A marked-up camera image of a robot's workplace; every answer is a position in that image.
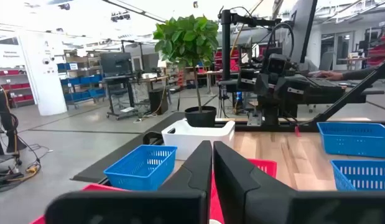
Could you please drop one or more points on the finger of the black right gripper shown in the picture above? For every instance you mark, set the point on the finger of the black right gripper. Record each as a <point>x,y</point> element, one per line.
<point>262,84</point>
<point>280,87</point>

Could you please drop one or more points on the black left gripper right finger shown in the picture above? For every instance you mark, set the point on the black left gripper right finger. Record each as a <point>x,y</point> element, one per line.
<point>239,193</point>

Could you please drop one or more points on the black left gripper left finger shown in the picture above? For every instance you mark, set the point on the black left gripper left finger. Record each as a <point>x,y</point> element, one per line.
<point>192,182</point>

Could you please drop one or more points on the red plastic slotted basket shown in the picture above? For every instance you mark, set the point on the red plastic slotted basket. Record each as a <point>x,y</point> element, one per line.
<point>95,186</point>
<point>267,166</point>

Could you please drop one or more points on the white plastic storage bin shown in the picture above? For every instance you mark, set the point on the white plastic storage bin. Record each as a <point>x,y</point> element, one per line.
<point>192,140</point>

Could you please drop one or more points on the blue plastic slotted basket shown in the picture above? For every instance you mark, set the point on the blue plastic slotted basket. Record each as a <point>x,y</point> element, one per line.
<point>139,174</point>
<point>350,143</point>
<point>366,162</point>

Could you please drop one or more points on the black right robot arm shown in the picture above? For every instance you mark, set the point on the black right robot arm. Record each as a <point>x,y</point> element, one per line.
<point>271,112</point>

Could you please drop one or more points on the person's forearm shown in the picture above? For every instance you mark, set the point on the person's forearm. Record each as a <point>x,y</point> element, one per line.
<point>363,74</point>

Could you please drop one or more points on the metal shelf with blue bins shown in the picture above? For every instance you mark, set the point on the metal shelf with blue bins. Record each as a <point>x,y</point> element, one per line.
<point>80,81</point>

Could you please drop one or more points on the metal shelf with red bins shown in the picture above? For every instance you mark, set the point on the metal shelf with red bins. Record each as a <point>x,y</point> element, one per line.
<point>15,90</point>

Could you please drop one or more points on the red storage rack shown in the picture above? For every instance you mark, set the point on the red storage rack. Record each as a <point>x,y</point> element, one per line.
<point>378,49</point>
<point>234,63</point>

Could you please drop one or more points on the small red tag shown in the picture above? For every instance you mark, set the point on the small red tag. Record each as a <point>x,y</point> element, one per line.
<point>297,132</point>

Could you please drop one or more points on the black office desk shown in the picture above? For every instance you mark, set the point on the black office desk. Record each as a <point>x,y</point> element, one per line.
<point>329,93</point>

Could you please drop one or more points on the person's hand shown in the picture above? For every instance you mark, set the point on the person's hand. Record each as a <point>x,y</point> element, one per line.
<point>330,75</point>

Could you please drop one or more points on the grey office chair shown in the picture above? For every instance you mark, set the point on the grey office chair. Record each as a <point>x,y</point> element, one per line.
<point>326,60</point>

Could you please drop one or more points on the large black monitor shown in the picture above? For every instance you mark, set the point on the large black monitor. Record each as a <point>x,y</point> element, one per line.
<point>302,28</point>

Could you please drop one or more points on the potted green leafy plant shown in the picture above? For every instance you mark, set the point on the potted green leafy plant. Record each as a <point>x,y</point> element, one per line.
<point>186,37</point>

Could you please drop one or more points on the black trash bin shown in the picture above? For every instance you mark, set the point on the black trash bin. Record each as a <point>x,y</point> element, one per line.
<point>158,102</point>

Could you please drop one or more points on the black rolling desk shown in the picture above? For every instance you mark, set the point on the black rolling desk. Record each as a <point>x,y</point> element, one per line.
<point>117,81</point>

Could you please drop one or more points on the black computer monitor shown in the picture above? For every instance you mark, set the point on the black computer monitor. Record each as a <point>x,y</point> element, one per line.
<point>116,63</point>

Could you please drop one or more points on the white building pillar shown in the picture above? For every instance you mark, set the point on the white building pillar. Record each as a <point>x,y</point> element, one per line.
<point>46,87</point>

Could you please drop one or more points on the black tripod stand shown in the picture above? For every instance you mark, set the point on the black tripod stand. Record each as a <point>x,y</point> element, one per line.
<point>5,118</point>

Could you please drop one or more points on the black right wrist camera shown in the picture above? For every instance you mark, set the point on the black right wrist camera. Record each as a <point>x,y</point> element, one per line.
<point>276,63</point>

